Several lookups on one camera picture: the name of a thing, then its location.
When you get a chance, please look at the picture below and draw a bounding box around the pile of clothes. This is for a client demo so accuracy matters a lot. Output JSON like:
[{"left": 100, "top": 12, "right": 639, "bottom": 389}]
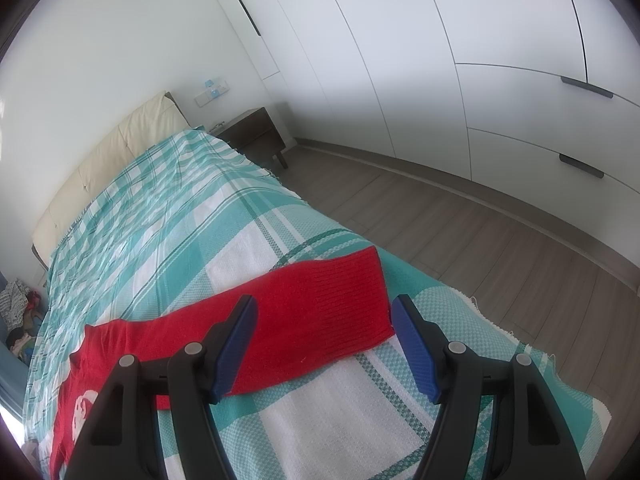
[{"left": 0, "top": 277, "right": 48, "bottom": 356}]

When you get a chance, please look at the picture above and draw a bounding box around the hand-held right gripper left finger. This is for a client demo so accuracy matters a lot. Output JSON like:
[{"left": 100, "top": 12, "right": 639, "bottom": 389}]
[{"left": 65, "top": 294, "right": 259, "bottom": 480}]

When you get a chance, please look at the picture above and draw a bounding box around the red knit sweater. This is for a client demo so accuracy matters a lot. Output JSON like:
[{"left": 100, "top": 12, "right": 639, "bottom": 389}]
[{"left": 50, "top": 247, "right": 396, "bottom": 466}]

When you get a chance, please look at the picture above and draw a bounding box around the short grey wardrobe handle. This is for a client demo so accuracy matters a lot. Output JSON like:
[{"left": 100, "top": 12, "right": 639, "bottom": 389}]
[
  {"left": 560, "top": 75, "right": 615, "bottom": 99},
  {"left": 558, "top": 153, "right": 605, "bottom": 179}
]

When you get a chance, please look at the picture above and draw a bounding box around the long dark wardrobe handle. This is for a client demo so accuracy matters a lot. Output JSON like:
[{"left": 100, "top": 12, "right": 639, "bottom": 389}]
[{"left": 229, "top": 0, "right": 264, "bottom": 37}]

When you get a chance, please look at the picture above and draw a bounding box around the white wall switch panel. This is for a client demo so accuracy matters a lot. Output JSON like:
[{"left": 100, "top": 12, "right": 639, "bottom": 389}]
[{"left": 195, "top": 77, "right": 232, "bottom": 107}]

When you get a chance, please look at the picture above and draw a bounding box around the dark wooden nightstand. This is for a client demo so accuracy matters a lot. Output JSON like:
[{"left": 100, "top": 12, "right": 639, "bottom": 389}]
[{"left": 214, "top": 107, "right": 290, "bottom": 170}]

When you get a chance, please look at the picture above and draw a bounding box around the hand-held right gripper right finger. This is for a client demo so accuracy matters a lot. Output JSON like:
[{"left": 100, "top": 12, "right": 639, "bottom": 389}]
[{"left": 391, "top": 294, "right": 588, "bottom": 480}]

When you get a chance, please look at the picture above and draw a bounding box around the white wardrobe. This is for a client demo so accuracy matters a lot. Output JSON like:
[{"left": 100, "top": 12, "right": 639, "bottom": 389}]
[{"left": 195, "top": 0, "right": 640, "bottom": 281}]

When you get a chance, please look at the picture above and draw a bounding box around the teal plaid blanket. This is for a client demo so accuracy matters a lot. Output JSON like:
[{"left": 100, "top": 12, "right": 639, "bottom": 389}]
[{"left": 22, "top": 127, "right": 613, "bottom": 480}]

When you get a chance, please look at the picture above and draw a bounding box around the cream padded headboard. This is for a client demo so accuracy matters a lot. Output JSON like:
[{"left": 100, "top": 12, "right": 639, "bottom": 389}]
[{"left": 31, "top": 91, "right": 190, "bottom": 266}]

